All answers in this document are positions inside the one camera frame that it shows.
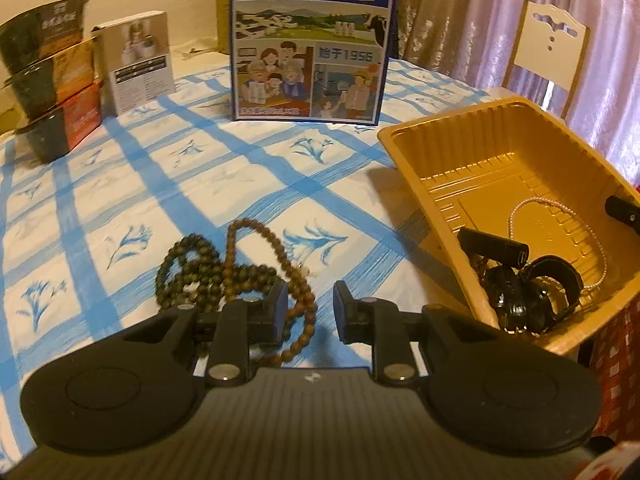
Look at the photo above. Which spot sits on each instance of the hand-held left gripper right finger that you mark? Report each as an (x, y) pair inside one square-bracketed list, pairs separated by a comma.
[(341, 310)]

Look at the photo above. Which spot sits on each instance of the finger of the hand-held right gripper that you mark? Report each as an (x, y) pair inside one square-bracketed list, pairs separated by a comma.
[(622, 212)]

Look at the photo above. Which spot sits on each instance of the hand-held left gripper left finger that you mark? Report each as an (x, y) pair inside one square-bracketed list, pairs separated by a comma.
[(280, 310)]

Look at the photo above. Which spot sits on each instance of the yellow plastic tray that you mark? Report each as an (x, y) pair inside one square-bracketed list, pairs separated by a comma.
[(500, 170)]

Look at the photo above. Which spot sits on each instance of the red checkered cloth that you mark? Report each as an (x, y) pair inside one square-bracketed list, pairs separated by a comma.
[(620, 370)]

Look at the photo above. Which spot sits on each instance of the white wooden chair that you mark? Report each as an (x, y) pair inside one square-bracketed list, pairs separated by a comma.
[(545, 55)]

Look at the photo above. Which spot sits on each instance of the blue checkered tablecloth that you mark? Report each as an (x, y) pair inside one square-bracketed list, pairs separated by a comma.
[(150, 185)]

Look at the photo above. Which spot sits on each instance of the purple patterned curtain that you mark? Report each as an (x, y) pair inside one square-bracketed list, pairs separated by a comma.
[(450, 10)]

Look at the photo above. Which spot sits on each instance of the small white product box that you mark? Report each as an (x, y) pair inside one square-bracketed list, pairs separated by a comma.
[(140, 75)]

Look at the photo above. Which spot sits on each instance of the blue milk carton box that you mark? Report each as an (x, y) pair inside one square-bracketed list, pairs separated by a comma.
[(310, 35)]

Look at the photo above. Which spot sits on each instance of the plain cardboard box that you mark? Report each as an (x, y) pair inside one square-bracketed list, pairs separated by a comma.
[(223, 5)]

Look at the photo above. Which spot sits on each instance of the yellow instant noodle bowl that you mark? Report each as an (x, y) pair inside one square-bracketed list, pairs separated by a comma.
[(45, 77)]

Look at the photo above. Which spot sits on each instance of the black instant noodle bowl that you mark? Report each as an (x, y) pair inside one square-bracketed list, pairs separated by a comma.
[(35, 30)]

